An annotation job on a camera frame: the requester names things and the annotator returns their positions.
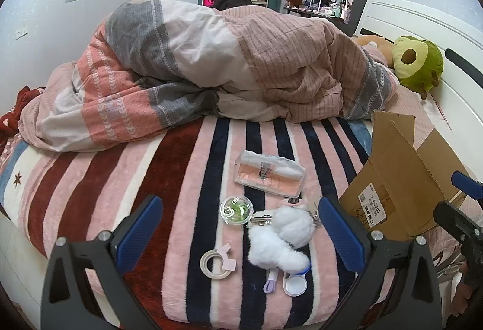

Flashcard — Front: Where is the striped plush blanket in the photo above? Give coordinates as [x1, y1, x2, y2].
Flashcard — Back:
[0, 115, 382, 330]

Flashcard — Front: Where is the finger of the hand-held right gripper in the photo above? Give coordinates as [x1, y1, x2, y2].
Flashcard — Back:
[433, 201, 483, 245]
[452, 171, 483, 202]

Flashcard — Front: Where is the tape roll with pink holder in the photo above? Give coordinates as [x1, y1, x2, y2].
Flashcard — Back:
[200, 244, 236, 281]

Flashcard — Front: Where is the white plush keychain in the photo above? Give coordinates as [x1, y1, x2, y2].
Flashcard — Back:
[247, 202, 321, 270]

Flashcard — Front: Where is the purple strap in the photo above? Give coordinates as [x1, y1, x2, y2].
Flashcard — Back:
[263, 270, 280, 294]

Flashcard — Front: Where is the green avocado plush toy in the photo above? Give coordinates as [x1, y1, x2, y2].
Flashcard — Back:
[391, 36, 445, 100]

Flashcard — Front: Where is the clear plastic pouch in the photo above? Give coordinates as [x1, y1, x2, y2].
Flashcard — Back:
[235, 150, 307, 198]

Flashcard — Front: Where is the cardboard box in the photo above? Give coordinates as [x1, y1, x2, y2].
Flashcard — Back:
[338, 110, 472, 242]

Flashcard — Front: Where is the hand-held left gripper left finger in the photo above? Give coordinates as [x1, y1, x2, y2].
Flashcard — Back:
[40, 194, 165, 330]

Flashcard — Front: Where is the pink grey striped comforter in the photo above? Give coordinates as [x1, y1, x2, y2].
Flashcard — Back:
[17, 0, 401, 153]

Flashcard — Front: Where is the red patterned cloth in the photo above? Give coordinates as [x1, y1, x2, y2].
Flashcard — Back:
[0, 86, 40, 150]

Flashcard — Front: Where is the pink ribbed bed sheet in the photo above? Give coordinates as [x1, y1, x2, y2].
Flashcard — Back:
[372, 83, 472, 150]

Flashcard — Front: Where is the white bed headboard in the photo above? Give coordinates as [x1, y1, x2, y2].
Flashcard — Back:
[353, 0, 483, 180]

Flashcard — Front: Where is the round clear container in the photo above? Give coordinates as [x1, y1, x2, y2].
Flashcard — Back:
[220, 195, 253, 224]

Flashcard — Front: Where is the white contact lens case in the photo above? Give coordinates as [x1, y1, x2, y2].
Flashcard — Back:
[283, 264, 312, 297]

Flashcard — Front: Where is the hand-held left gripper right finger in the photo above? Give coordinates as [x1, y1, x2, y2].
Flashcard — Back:
[318, 195, 442, 330]

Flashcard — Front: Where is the brown teddy bear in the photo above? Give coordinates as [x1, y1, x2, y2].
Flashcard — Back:
[355, 35, 395, 67]

